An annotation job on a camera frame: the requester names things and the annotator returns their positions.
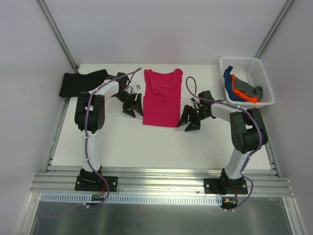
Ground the pink t shirt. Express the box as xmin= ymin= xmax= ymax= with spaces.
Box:
xmin=143 ymin=69 xmax=183 ymax=128

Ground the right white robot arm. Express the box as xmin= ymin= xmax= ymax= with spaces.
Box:
xmin=177 ymin=90 xmax=268 ymax=193

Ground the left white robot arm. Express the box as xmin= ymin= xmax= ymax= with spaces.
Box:
xmin=74 ymin=68 xmax=143 ymax=190

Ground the blue t shirt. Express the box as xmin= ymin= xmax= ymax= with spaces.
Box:
xmin=223 ymin=66 xmax=245 ymax=102

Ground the orange t shirt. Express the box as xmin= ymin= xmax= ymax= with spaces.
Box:
xmin=231 ymin=74 xmax=261 ymax=103

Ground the grey t shirt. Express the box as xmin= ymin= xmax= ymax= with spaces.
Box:
xmin=234 ymin=77 xmax=263 ymax=100

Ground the white plastic basket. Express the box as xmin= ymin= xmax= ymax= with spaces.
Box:
xmin=219 ymin=56 xmax=275 ymax=108

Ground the black folded t shirt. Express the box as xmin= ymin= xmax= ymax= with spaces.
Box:
xmin=59 ymin=70 xmax=109 ymax=98

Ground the left corner aluminium profile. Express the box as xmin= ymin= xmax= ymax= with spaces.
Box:
xmin=36 ymin=0 xmax=79 ymax=71

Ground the corner aluminium profile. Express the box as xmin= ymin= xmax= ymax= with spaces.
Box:
xmin=254 ymin=0 xmax=296 ymax=58
xmin=36 ymin=0 xmax=79 ymax=71

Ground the right corner aluminium profile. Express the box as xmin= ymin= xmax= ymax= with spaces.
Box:
xmin=254 ymin=0 xmax=296 ymax=58

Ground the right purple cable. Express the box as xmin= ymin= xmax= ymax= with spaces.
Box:
xmin=185 ymin=76 xmax=265 ymax=213

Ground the purple cable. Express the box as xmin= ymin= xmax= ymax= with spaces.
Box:
xmin=83 ymin=68 xmax=142 ymax=209
xmin=185 ymin=76 xmax=265 ymax=213

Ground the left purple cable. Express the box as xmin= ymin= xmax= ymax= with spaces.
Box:
xmin=83 ymin=68 xmax=142 ymax=209

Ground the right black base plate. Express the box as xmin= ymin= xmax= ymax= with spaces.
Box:
xmin=203 ymin=177 xmax=248 ymax=195

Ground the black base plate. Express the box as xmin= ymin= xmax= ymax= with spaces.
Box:
xmin=203 ymin=177 xmax=248 ymax=195
xmin=74 ymin=175 xmax=118 ymax=192

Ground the left table edge rail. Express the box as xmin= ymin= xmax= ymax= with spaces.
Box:
xmin=44 ymin=98 xmax=70 ymax=173

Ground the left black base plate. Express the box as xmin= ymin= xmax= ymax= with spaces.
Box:
xmin=74 ymin=175 xmax=118 ymax=192

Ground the aluminium mounting rail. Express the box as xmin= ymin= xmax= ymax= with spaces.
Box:
xmin=30 ymin=166 xmax=295 ymax=197

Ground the white slotted cable duct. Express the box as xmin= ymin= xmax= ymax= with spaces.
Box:
xmin=41 ymin=193 xmax=222 ymax=206

